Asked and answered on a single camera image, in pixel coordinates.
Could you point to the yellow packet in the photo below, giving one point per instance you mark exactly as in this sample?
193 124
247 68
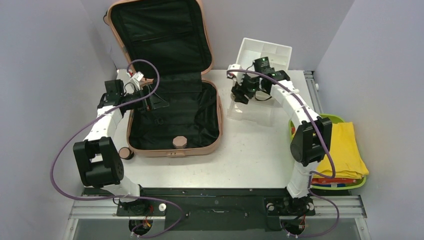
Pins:
345 153

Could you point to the pink hard-shell suitcase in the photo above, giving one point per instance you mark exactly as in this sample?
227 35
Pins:
167 41

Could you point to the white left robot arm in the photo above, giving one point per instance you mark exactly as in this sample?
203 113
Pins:
100 164

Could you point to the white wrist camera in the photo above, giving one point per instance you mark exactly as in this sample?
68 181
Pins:
233 72
137 79

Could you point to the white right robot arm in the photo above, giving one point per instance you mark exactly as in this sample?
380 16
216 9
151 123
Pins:
289 98

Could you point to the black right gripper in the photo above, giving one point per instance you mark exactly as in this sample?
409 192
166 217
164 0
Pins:
241 93

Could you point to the red garment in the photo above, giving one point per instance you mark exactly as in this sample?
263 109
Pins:
329 181

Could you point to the white drawer organizer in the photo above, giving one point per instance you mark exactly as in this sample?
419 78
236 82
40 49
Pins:
271 59

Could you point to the pink octagonal lid jar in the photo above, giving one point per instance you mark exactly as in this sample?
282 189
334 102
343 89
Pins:
180 142

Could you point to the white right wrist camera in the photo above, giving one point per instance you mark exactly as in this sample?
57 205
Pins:
233 72

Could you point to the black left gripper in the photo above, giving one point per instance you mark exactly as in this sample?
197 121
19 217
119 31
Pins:
157 102

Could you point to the green plastic tray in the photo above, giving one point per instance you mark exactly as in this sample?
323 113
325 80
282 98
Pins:
348 184

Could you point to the blue cloth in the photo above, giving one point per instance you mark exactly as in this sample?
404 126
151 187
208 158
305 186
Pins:
342 185

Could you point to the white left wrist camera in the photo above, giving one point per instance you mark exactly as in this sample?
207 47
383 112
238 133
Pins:
137 79

